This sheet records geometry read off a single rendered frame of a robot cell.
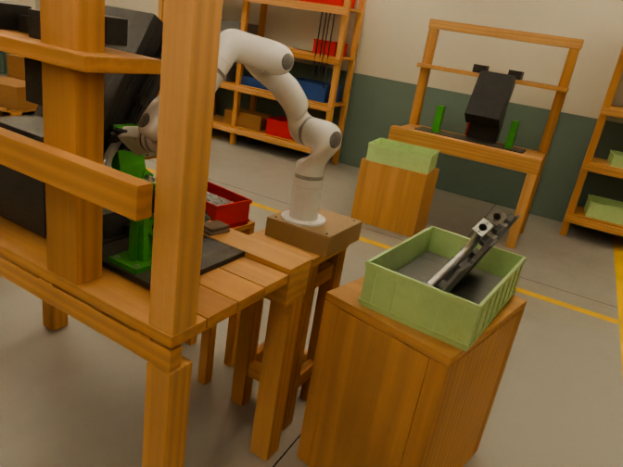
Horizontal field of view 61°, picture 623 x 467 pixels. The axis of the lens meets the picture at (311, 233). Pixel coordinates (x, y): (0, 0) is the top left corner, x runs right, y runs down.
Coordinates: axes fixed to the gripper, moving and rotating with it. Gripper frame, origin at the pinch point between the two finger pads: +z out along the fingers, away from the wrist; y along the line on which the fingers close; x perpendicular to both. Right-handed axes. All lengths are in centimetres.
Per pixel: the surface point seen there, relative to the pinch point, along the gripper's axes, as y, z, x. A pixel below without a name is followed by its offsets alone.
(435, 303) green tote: -68, -97, 16
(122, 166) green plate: -7.9, 3.0, 3.9
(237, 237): -49, -22, 6
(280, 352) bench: -78, -40, 39
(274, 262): -49, -44, 16
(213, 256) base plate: -36, -28, 22
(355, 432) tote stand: -104, -66, 56
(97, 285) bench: -9, -17, 49
